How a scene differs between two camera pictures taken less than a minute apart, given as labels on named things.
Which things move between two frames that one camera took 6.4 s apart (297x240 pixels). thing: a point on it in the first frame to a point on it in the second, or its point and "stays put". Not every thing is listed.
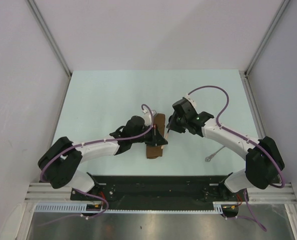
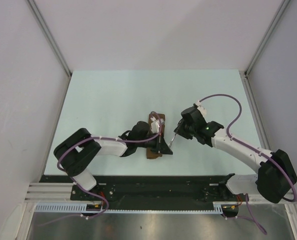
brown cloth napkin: (154, 151) stays put
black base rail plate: (158, 192) stays put
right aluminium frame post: (278, 14) stays put
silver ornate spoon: (208, 158) to (170, 143)
